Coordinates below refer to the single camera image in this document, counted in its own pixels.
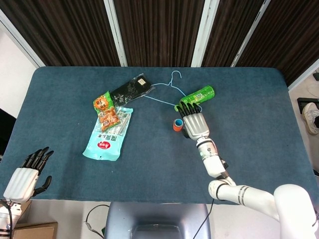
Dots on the right black-fingered robot hand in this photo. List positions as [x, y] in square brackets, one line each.
[197, 125]

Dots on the left black-fingered robot hand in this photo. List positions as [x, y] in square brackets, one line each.
[21, 183]

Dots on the light blue plastic cup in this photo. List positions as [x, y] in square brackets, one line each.
[178, 121]

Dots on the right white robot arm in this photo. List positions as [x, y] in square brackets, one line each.
[214, 166]

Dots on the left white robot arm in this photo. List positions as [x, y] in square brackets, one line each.
[5, 219]

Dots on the large orange plastic cup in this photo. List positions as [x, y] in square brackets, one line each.
[177, 128]

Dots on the green tea plastic bottle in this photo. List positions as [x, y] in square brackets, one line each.
[202, 93]

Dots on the brown cardboard box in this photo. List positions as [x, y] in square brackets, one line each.
[37, 230]

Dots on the dark blue table cloth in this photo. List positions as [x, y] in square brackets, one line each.
[149, 179]

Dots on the black plastic-wrapped package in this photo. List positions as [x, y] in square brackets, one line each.
[129, 89]

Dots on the orange snack bag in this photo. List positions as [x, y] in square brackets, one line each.
[107, 117]

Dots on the teal noodle packet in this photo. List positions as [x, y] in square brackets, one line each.
[104, 144]

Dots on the dark ribbed partition panel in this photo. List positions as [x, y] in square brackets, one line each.
[62, 30]
[286, 37]
[159, 30]
[229, 30]

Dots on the grey robot torso base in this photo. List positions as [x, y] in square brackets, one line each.
[157, 221]

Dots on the black floor stand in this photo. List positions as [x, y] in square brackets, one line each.
[306, 100]

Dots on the white sneaker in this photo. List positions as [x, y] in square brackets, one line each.
[311, 119]

